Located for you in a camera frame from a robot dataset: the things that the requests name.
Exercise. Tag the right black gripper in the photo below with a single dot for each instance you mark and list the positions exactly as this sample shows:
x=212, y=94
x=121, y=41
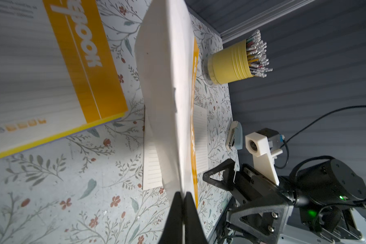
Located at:
x=258, y=221

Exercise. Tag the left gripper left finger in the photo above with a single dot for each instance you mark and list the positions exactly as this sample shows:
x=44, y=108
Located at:
x=173, y=230

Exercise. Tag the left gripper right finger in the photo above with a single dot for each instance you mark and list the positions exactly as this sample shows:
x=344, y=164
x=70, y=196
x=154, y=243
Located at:
x=193, y=232

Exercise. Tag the white orange notebook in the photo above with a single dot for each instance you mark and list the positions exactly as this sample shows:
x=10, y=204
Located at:
x=56, y=70
x=167, y=54

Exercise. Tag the cream lined notebook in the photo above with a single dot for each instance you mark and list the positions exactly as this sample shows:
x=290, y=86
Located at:
x=175, y=148

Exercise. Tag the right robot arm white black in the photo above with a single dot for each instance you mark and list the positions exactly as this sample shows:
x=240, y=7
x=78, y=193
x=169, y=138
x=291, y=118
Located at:
x=316, y=203

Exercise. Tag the light blue phone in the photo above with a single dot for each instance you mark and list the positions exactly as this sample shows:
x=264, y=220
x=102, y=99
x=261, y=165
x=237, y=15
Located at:
x=235, y=136

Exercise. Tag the yellow pencil cup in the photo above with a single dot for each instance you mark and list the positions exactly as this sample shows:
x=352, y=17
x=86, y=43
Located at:
x=228, y=65

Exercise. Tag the bundle of pencils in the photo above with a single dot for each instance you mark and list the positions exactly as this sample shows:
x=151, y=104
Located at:
x=256, y=55

